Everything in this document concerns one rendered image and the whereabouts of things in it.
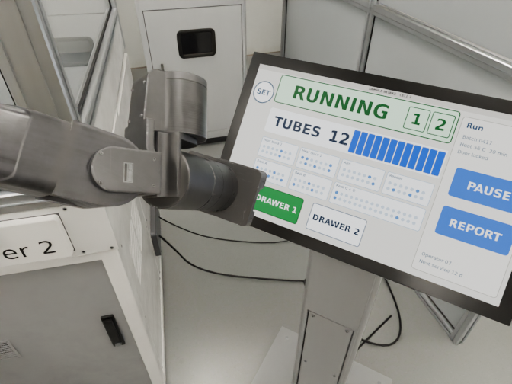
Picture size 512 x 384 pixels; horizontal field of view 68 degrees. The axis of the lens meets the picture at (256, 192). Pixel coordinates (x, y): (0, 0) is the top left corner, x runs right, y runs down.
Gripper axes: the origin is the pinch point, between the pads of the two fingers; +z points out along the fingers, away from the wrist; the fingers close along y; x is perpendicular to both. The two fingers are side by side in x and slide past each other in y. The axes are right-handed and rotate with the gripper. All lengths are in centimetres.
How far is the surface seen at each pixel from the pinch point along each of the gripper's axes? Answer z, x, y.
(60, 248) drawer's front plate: 10.8, 24.3, 41.6
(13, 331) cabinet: 21, 55, 60
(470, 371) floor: 120, 45, -59
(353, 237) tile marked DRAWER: 15.1, 2.3, -13.9
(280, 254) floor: 133, 32, 30
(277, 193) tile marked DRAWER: 15.0, -0.6, 0.7
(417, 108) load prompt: 15.0, -20.1, -17.2
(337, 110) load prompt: 14.9, -17.2, -5.0
